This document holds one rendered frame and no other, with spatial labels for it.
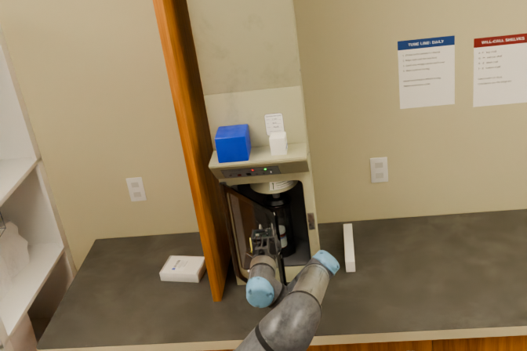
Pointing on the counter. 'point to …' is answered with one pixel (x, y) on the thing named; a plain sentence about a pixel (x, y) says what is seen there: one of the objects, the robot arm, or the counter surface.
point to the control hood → (257, 159)
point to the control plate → (251, 171)
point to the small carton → (278, 143)
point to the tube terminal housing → (290, 109)
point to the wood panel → (190, 112)
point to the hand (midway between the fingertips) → (268, 233)
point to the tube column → (242, 22)
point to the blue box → (233, 143)
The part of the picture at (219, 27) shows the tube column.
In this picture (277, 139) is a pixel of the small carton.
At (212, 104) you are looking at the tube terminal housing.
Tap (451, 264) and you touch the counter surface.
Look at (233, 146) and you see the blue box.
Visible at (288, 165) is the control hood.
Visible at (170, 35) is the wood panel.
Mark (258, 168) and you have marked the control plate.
